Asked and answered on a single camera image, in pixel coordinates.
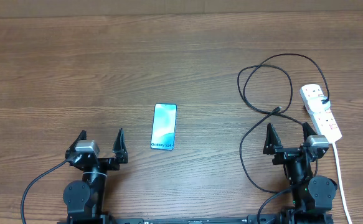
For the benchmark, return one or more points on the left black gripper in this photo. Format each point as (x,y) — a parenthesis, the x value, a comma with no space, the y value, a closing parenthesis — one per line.
(113,163)

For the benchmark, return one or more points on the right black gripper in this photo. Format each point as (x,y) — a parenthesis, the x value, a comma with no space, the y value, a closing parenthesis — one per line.
(272,146)

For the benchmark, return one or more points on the Samsung Galaxy smartphone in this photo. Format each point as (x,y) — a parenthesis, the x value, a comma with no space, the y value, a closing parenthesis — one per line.
(164,126)

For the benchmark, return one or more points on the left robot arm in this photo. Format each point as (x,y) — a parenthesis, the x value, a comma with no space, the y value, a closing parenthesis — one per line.
(84,198)

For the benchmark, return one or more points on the white charger adapter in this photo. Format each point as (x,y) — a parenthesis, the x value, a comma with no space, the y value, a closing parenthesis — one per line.
(317,104)

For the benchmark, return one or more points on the white power strip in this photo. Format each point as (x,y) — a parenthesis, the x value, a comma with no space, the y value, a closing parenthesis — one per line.
(324,122)

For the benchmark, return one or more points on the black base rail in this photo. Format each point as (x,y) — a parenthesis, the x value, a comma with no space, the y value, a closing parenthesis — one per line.
(250,219)

